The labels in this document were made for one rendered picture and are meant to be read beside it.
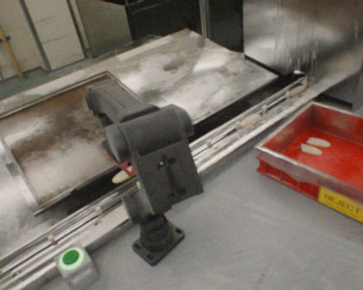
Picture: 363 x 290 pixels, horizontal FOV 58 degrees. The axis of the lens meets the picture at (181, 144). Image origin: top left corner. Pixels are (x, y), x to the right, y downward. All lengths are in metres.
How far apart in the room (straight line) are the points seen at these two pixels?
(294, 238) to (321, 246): 0.06
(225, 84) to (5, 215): 0.92
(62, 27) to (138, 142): 4.02
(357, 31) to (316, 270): 0.75
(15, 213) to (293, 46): 1.14
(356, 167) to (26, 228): 0.99
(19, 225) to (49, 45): 3.45
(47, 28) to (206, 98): 3.27
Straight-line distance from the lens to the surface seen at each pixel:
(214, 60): 1.52
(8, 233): 1.11
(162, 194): 0.43
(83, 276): 0.85
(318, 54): 1.33
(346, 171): 1.08
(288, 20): 1.36
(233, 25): 3.46
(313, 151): 1.12
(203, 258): 0.85
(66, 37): 4.43
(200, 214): 0.93
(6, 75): 4.64
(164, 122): 0.42
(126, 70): 1.48
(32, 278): 0.90
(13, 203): 1.20
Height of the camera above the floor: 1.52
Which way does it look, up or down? 37 degrees down
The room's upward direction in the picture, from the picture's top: 10 degrees counter-clockwise
